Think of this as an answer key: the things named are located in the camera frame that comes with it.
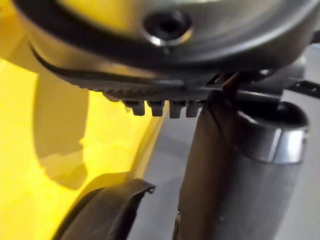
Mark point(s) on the black plastic housing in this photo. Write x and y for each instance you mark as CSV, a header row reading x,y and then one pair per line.
x,y
107,212

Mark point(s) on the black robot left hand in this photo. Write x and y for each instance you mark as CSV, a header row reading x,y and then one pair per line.
x,y
225,50

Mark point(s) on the yellow metal shelf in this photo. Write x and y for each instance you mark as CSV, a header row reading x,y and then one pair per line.
x,y
20,120

